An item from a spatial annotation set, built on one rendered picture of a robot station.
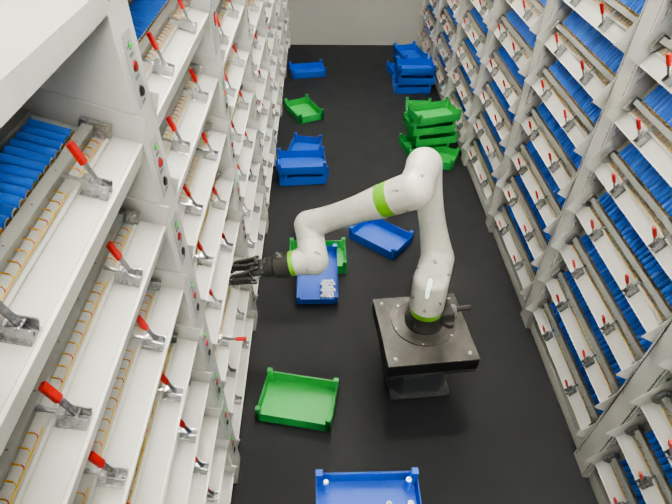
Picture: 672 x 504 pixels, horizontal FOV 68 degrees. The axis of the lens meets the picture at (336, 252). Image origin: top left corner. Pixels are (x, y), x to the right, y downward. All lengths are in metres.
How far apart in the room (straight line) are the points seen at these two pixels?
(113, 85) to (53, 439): 0.53
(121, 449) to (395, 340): 1.18
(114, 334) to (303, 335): 1.56
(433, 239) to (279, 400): 0.91
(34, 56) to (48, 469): 0.50
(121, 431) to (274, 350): 1.40
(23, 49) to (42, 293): 0.28
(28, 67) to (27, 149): 0.26
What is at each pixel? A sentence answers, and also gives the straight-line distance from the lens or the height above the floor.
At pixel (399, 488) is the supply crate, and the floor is 0.32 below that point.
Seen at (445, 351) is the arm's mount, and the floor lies 0.35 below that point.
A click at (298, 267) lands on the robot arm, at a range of 1.77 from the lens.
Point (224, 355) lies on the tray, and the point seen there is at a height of 0.47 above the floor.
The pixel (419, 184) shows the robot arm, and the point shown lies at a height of 0.98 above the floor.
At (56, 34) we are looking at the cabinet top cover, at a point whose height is 1.64.
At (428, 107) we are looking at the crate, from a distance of 3.67.
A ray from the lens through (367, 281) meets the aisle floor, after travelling 2.60.
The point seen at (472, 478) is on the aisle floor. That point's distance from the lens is 2.09.
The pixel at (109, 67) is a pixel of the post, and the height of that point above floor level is 1.53.
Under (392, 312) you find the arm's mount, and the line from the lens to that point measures 2.00.
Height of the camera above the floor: 1.86
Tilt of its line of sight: 42 degrees down
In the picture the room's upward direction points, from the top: 1 degrees clockwise
